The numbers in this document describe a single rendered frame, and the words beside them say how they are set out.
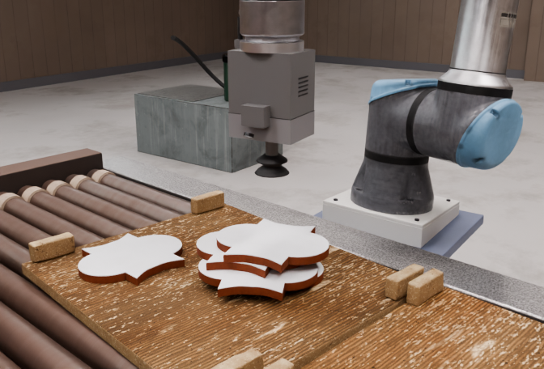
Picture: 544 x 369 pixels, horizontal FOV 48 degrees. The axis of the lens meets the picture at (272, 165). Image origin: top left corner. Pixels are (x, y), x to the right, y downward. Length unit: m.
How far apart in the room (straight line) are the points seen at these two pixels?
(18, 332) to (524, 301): 0.61
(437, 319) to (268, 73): 0.34
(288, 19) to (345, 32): 9.77
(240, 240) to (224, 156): 3.62
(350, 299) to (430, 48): 9.18
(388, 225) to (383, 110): 0.20
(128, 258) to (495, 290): 0.48
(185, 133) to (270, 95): 3.93
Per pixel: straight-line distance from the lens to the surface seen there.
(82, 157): 1.34
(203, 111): 4.45
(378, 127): 1.09
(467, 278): 0.88
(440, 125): 1.01
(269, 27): 0.69
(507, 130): 1.02
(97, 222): 1.06
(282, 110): 0.70
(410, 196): 1.11
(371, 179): 1.10
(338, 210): 1.12
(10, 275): 0.91
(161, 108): 4.76
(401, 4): 10.01
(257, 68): 0.71
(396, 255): 0.93
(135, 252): 0.86
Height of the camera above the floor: 1.30
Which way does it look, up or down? 16 degrees down
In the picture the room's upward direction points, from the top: straight up
